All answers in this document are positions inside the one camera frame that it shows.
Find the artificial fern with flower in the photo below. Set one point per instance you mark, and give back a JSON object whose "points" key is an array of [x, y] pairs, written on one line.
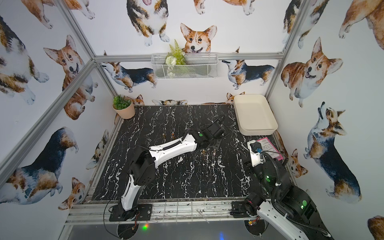
{"points": [[175, 61]]}

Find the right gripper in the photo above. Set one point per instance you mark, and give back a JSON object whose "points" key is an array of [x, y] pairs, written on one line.
{"points": [[246, 163]]}

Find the potted green plant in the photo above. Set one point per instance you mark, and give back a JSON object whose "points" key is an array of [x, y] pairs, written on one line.
{"points": [[124, 107]]}

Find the cream rectangular tray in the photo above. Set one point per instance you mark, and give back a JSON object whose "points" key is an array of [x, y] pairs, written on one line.
{"points": [[254, 115]]}

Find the white wire wall basket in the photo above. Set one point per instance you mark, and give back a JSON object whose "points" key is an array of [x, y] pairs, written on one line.
{"points": [[188, 66]]}

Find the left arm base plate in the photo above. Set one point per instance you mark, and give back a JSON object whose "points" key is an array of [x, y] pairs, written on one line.
{"points": [[140, 213]]}

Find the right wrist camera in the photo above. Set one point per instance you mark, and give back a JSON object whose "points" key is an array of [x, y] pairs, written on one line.
{"points": [[255, 149]]}

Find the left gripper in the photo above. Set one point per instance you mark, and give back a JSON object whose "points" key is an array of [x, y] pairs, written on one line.
{"points": [[214, 130]]}

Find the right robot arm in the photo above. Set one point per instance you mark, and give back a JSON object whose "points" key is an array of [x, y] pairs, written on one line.
{"points": [[277, 201]]}

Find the aluminium front rail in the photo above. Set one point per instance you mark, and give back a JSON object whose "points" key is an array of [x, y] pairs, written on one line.
{"points": [[160, 212]]}

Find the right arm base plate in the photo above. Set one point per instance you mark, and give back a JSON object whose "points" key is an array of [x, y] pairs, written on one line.
{"points": [[245, 209]]}

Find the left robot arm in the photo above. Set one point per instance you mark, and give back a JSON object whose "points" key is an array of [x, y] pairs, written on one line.
{"points": [[147, 160]]}

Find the pink label card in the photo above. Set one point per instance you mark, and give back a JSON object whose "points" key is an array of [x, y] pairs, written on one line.
{"points": [[270, 148]]}

